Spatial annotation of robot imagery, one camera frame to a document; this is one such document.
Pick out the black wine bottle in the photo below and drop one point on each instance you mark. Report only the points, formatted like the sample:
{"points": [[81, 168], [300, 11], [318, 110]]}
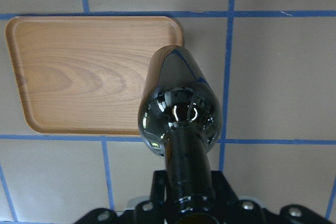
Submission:
{"points": [[180, 120]]}

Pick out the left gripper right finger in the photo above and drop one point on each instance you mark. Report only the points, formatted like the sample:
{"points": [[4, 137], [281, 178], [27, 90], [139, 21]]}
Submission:
{"points": [[224, 194]]}

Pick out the wooden rectangular tray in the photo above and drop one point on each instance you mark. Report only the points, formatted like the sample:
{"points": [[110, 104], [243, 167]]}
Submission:
{"points": [[85, 75]]}

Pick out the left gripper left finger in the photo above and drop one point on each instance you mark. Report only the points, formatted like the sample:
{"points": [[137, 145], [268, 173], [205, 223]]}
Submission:
{"points": [[159, 187]]}

